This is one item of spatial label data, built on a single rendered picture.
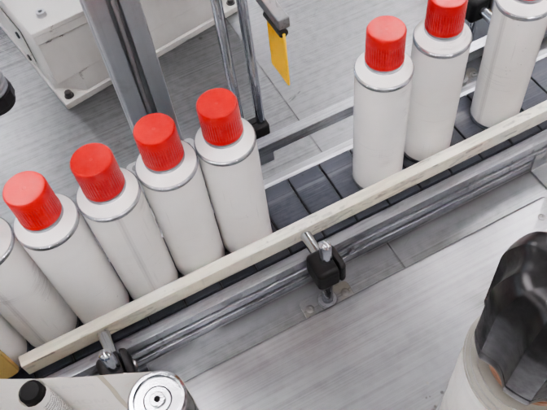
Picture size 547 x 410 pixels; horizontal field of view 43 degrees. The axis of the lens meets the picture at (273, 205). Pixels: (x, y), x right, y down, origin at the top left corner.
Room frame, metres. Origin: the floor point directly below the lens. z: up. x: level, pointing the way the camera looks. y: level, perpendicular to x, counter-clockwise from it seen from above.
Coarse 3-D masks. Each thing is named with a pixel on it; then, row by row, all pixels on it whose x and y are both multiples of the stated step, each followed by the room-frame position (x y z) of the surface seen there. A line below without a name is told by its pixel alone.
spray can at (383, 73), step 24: (384, 24) 0.42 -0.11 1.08; (384, 48) 0.40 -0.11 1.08; (360, 72) 0.41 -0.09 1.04; (384, 72) 0.40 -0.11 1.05; (408, 72) 0.40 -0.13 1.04; (360, 96) 0.41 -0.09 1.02; (384, 96) 0.39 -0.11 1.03; (408, 96) 0.40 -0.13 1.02; (360, 120) 0.41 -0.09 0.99; (384, 120) 0.39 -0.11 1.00; (360, 144) 0.40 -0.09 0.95; (384, 144) 0.39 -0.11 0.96; (360, 168) 0.40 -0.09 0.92; (384, 168) 0.39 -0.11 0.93
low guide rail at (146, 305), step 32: (512, 128) 0.43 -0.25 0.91; (448, 160) 0.40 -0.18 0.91; (384, 192) 0.37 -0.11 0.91; (320, 224) 0.35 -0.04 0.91; (224, 256) 0.33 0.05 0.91; (256, 256) 0.33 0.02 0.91; (160, 288) 0.30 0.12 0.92; (192, 288) 0.30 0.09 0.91; (96, 320) 0.28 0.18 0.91; (128, 320) 0.28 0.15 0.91; (32, 352) 0.26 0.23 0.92; (64, 352) 0.26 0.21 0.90
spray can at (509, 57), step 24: (504, 0) 0.47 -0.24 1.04; (528, 0) 0.46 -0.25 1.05; (504, 24) 0.46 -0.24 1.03; (528, 24) 0.45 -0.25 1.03; (504, 48) 0.46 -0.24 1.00; (528, 48) 0.45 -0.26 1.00; (480, 72) 0.48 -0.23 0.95; (504, 72) 0.45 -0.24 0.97; (528, 72) 0.45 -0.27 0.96; (480, 96) 0.47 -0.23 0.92; (504, 96) 0.45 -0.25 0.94; (480, 120) 0.46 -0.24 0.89
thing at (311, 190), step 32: (544, 64) 0.53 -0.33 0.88; (544, 96) 0.49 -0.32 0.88; (480, 128) 0.46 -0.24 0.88; (544, 128) 0.44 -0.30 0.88; (480, 160) 0.42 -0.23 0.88; (288, 192) 0.41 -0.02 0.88; (320, 192) 0.41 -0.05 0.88; (352, 192) 0.40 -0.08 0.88; (416, 192) 0.39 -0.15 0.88; (288, 224) 0.37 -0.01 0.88; (352, 224) 0.36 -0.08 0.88; (288, 256) 0.34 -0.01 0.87; (224, 288) 0.32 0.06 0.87
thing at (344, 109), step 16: (480, 48) 0.50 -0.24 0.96; (352, 96) 0.46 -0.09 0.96; (320, 112) 0.45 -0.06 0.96; (336, 112) 0.44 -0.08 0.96; (352, 112) 0.45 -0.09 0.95; (288, 128) 0.43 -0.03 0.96; (304, 128) 0.43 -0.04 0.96; (320, 128) 0.43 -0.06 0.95; (272, 144) 0.42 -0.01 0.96; (288, 144) 0.42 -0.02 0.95
